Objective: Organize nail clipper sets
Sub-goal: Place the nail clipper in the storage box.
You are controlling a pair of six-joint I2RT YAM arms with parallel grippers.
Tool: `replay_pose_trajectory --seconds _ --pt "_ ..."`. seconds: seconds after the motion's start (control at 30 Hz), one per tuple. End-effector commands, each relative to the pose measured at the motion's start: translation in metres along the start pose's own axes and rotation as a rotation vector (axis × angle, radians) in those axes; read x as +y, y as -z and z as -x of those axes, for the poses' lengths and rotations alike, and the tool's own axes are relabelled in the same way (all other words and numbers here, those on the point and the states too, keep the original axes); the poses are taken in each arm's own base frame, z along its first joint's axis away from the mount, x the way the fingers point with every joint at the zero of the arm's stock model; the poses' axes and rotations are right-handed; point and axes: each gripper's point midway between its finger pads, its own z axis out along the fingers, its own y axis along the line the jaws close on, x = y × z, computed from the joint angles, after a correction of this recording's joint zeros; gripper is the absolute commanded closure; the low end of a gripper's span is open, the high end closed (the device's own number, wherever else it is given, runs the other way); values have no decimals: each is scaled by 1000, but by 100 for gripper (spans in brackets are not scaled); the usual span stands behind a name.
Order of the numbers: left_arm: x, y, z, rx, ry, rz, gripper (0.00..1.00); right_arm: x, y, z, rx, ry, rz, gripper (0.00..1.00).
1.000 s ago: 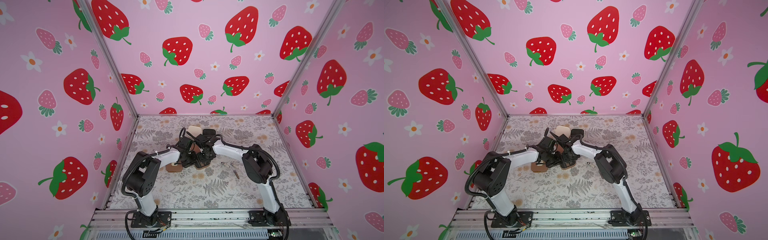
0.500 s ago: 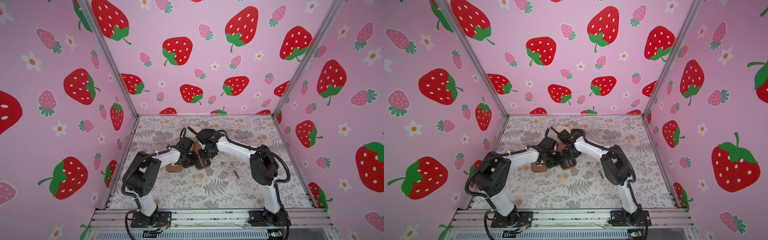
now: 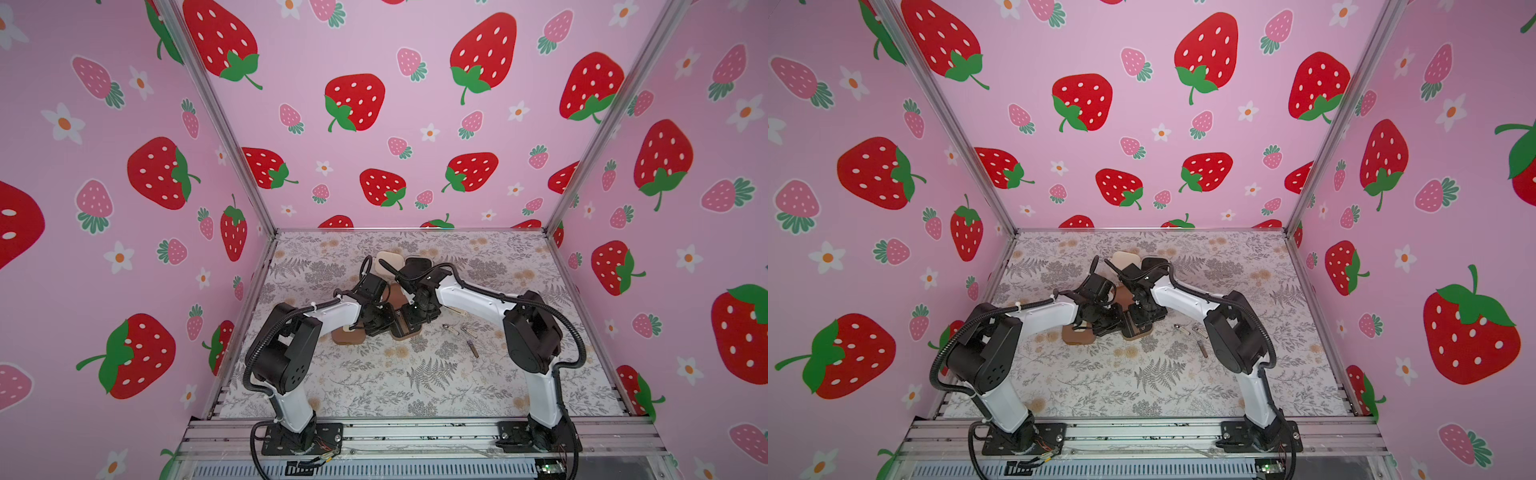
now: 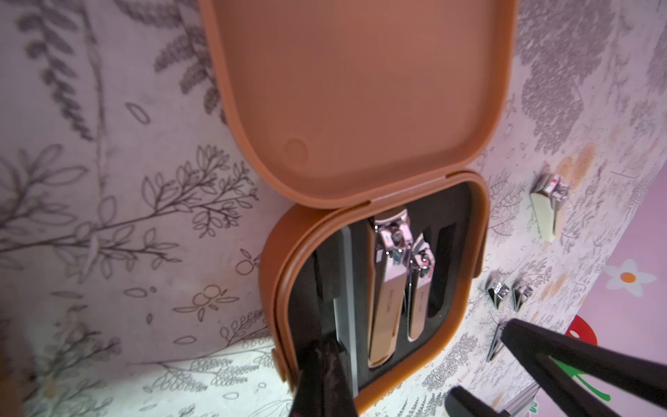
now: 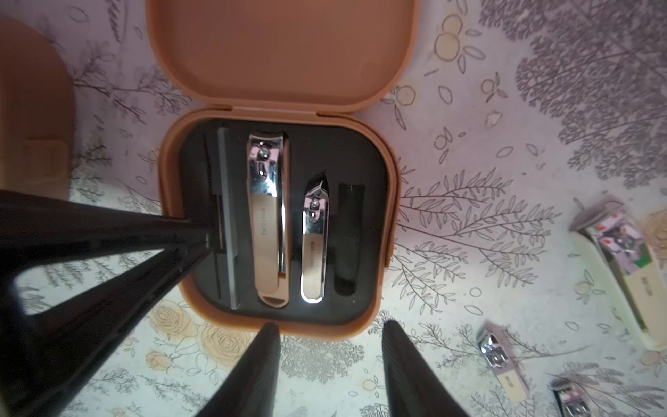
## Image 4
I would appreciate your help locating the small silver nail tool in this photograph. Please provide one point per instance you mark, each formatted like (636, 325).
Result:
(496, 289)

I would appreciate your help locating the brown nail file tool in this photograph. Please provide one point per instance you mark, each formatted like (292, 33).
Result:
(496, 344)

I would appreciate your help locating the cream nail clipper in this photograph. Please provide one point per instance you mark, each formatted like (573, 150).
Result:
(549, 196)

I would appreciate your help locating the dark brown nail clipper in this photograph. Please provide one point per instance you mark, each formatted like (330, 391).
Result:
(392, 242)

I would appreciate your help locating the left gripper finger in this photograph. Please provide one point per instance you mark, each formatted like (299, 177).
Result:
(323, 389)

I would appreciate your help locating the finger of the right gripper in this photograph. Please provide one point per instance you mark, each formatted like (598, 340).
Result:
(461, 403)
(539, 351)

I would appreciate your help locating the small nail clipper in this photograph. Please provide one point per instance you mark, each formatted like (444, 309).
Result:
(522, 291)

